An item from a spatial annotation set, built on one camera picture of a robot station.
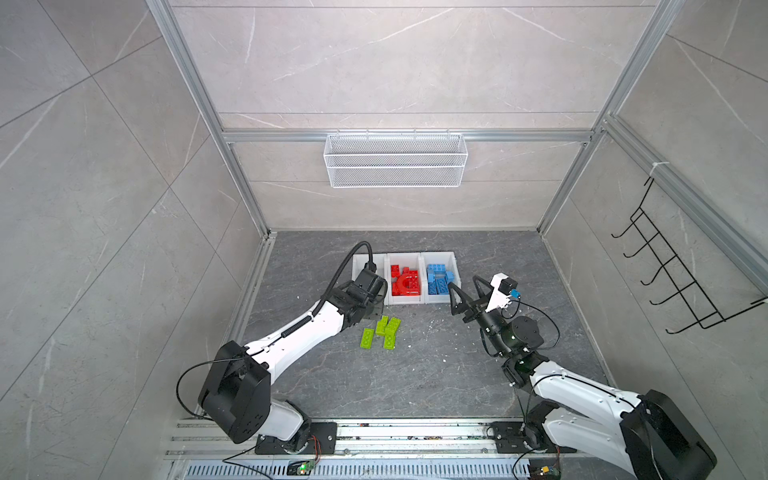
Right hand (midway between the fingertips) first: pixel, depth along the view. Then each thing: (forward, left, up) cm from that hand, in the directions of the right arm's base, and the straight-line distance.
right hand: (461, 279), depth 75 cm
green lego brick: (-5, +26, -24) cm, 35 cm away
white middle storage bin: (+22, +10, -19) cm, 31 cm away
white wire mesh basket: (+45, +19, +8) cm, 49 cm away
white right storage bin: (+21, +5, -17) cm, 28 cm away
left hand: (+2, +23, -11) cm, 26 cm away
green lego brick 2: (-1, +22, -23) cm, 31 cm away
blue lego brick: (+20, +2, -23) cm, 30 cm away
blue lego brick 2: (+14, -2, -18) cm, 23 cm away
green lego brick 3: (-4, +19, -23) cm, 30 cm away
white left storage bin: (+20, +21, -17) cm, 34 cm away
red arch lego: (+13, +12, -20) cm, 26 cm away
